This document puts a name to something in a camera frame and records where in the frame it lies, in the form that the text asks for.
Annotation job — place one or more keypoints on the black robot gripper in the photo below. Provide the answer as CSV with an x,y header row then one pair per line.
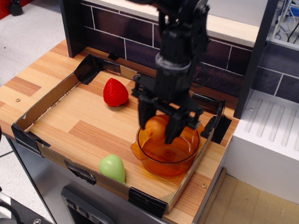
x,y
169,93

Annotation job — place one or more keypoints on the orange plastic toy carrot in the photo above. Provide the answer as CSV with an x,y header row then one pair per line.
x,y
155,127

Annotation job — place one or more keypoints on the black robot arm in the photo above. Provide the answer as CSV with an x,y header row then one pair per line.
x,y
182,25

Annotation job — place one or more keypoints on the transparent orange plastic pot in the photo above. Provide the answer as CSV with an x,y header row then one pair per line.
x,y
168,159

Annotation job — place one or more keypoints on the cardboard fence with black tape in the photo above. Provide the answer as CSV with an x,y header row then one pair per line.
x,y
70,129

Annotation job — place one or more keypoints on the red plastic toy strawberry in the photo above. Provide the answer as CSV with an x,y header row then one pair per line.
x,y
115,93

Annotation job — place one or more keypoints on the green plastic toy pear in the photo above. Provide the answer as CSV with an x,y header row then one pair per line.
x,y
112,166

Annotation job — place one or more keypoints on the white toy sink drainboard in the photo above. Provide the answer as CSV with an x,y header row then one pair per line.
x,y
264,150

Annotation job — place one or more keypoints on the grey toy oven front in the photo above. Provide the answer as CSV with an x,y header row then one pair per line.
x,y
88,209

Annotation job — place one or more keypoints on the dark grey shelf frame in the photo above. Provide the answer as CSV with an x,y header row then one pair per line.
x,y
76,42

